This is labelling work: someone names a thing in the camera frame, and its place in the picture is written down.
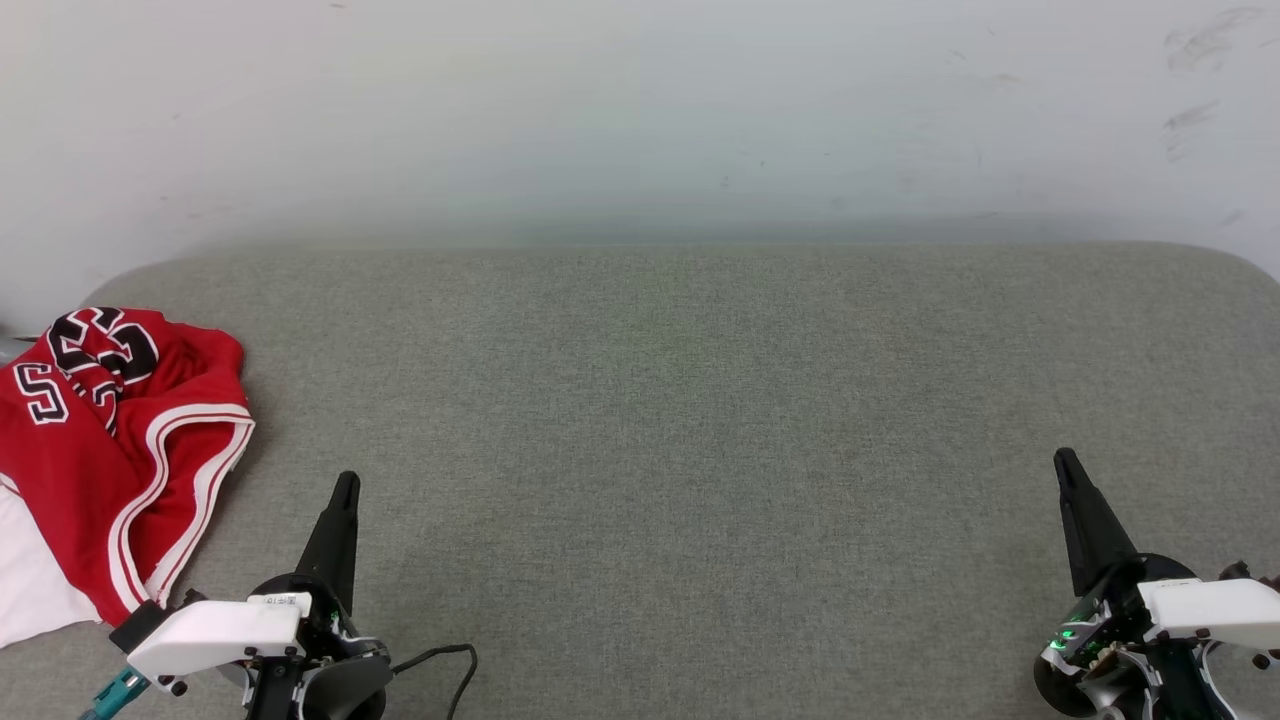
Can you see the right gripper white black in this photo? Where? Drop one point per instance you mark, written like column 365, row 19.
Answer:
column 1210, row 610

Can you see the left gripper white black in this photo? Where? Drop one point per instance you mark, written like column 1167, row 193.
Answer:
column 220, row 635

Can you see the red Bulls basketball jersey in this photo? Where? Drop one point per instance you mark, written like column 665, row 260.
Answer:
column 90, row 480

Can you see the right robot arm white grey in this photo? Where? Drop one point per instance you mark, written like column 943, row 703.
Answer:
column 1180, row 690

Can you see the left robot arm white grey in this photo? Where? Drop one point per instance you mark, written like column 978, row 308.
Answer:
column 345, row 695

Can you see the grey metal pipe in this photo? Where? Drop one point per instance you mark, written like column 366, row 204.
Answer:
column 10, row 349

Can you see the dark right wrist camera box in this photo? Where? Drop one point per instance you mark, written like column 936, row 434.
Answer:
column 1245, row 577

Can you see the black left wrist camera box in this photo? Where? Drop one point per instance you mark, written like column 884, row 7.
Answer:
column 138, row 625

